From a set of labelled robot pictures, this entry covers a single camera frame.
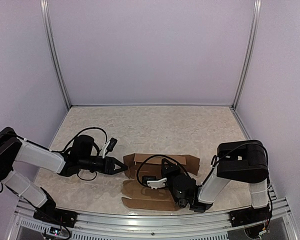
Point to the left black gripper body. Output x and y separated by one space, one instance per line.
101 168

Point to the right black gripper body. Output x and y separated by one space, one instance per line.
174 174

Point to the brown cardboard box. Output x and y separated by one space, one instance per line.
176 195

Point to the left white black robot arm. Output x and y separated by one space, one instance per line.
19 157

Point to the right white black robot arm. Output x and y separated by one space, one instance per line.
241 161

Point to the small circuit board with led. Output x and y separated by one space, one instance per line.
55 231

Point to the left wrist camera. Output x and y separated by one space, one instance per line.
108 147

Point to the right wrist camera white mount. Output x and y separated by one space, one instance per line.
154 183

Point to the front aluminium frame rail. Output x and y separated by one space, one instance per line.
197 226

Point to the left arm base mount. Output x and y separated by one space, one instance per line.
57 216

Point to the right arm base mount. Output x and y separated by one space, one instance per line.
249 215

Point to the left aluminium corner post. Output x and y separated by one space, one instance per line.
44 5

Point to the aluminium corner post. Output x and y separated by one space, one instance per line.
44 5
248 53

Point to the right aluminium corner post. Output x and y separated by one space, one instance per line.
248 53

